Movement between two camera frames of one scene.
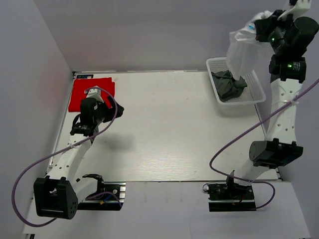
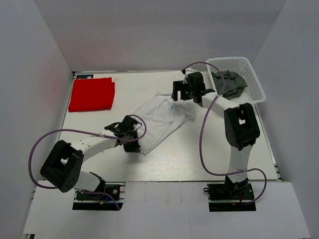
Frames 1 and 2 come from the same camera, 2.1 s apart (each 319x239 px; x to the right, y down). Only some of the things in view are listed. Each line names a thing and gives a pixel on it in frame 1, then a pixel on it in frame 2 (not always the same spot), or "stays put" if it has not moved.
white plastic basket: x=252 y=94 stays put
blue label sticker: x=84 y=76 stays put
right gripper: x=262 y=26 to x=178 y=86
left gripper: x=111 y=112 to x=135 y=148
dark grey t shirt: x=227 y=88 stays put
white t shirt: x=244 y=51 to x=163 y=116
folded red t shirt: x=80 y=85 stays put
